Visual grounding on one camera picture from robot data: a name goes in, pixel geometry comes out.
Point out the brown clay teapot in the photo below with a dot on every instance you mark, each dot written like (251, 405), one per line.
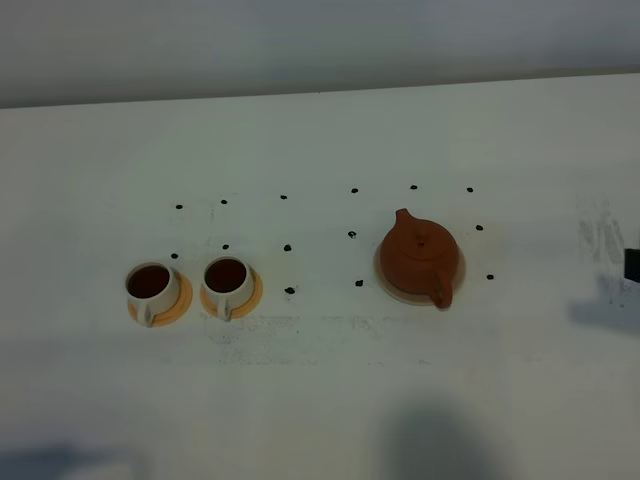
(420, 256)

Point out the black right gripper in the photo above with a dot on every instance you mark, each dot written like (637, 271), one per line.
(632, 264)

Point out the white teacup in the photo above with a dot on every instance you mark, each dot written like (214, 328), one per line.
(152, 288)
(227, 285)

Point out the right orange coaster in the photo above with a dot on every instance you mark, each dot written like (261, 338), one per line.
(240, 311)

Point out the right white teacup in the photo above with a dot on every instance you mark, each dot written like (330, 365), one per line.
(227, 285)

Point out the cream round teapot coaster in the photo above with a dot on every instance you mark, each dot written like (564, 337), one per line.
(413, 299)

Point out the left orange coaster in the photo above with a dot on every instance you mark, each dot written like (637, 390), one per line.
(182, 300)

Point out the left white teacup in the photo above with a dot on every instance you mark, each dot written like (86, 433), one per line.
(152, 288)

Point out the orange coaster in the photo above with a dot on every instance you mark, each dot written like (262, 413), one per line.
(182, 300)
(240, 311)

